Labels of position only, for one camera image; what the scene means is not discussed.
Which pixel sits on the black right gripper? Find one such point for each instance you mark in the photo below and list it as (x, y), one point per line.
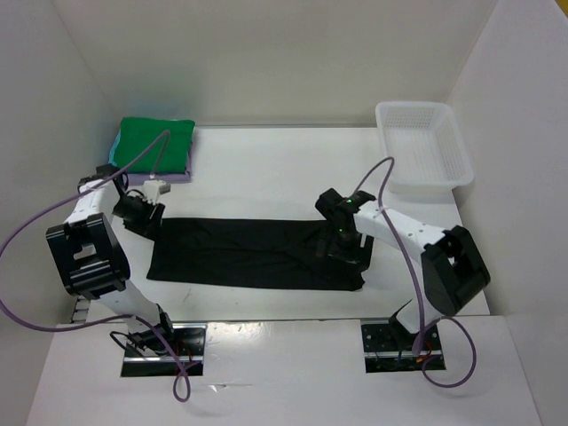
(358, 256)

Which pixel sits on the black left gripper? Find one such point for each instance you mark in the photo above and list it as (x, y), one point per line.
(146, 227)

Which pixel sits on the purple t shirt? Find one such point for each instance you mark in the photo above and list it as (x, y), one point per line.
(171, 178)

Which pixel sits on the black t shirt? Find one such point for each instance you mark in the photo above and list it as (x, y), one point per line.
(257, 253)

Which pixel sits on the cyan t shirt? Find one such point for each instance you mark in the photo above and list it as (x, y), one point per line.
(112, 150)

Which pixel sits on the green t shirt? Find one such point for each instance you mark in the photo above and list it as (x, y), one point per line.
(138, 133)

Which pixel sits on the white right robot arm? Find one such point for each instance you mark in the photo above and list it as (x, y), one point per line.
(453, 270)

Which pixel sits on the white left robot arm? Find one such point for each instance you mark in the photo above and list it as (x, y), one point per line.
(90, 259)

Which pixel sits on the white plastic laundry basket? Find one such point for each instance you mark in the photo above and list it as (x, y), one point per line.
(427, 145)

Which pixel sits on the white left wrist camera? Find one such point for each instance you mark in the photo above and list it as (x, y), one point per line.
(153, 189)

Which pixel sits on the aluminium table edge rail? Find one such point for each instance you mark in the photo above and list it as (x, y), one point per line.
(254, 260)

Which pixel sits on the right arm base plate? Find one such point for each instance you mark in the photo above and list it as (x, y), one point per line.
(382, 354)

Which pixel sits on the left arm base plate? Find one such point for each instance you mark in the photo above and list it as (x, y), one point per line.
(189, 345)

